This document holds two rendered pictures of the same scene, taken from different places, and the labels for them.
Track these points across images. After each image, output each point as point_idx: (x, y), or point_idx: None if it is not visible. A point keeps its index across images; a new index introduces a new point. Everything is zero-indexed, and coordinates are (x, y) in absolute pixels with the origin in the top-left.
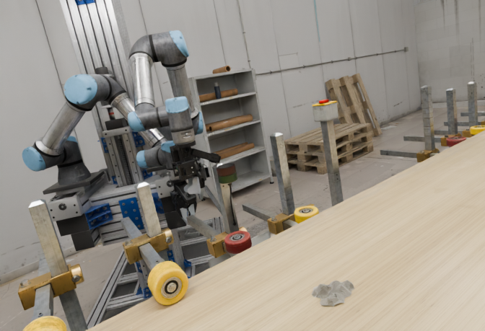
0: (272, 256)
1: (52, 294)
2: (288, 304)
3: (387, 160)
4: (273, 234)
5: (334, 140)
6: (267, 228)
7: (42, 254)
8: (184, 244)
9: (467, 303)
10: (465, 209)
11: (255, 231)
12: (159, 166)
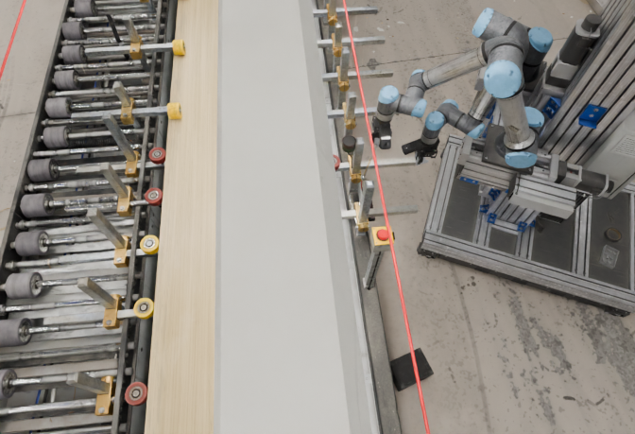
0: None
1: (334, 79)
2: None
3: None
4: (599, 388)
5: (373, 255)
6: (626, 390)
7: (379, 70)
8: (576, 237)
9: (215, 198)
10: None
11: (626, 370)
12: (489, 133)
